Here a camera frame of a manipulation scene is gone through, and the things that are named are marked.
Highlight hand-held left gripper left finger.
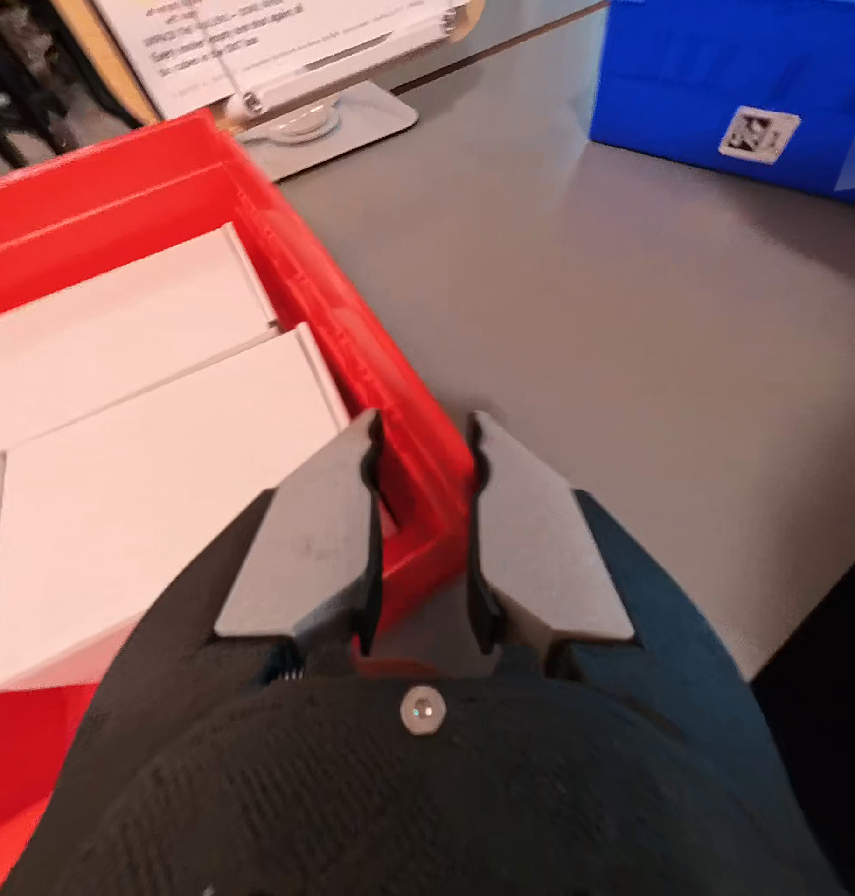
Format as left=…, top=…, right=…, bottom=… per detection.
left=214, top=409, right=385, bottom=658

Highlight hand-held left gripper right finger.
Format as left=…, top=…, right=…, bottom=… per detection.
left=466, top=412, right=637, bottom=664

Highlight white cardboard mailer box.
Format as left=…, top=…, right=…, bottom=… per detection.
left=0, top=223, right=280, bottom=457
left=0, top=322, right=351, bottom=692

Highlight red plastic bin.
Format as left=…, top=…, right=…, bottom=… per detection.
left=0, top=108, right=476, bottom=863

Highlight blue plastic bin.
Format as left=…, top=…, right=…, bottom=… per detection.
left=588, top=0, right=855, bottom=205

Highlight printed instruction sheet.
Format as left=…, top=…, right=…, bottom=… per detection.
left=91, top=0, right=463, bottom=121

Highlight instruction sheet on stand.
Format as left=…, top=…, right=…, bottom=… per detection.
left=49, top=0, right=487, bottom=128

